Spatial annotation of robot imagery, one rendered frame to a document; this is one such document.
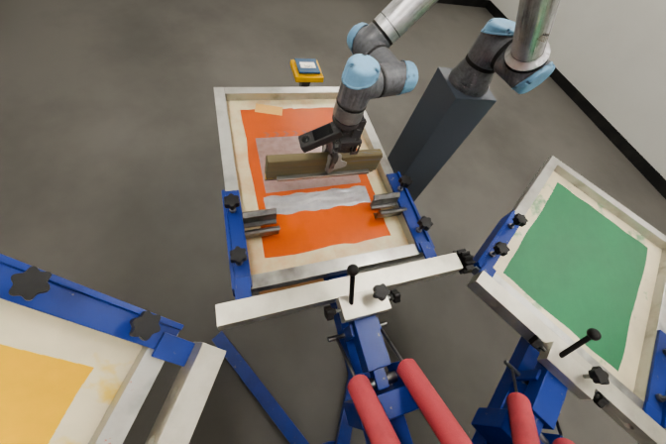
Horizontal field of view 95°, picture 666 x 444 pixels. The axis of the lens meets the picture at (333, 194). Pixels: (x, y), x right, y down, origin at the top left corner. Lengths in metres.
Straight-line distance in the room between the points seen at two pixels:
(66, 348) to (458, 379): 1.84
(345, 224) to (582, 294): 0.84
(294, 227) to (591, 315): 1.01
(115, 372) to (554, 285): 1.23
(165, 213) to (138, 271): 0.37
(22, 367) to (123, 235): 1.50
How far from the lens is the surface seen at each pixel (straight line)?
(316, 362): 1.84
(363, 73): 0.68
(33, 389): 0.70
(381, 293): 0.76
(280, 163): 0.85
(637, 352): 1.45
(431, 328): 2.09
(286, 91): 1.31
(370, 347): 0.81
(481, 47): 1.22
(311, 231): 0.96
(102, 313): 0.65
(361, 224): 1.01
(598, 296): 1.43
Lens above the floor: 1.81
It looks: 55 degrees down
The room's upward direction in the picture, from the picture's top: 21 degrees clockwise
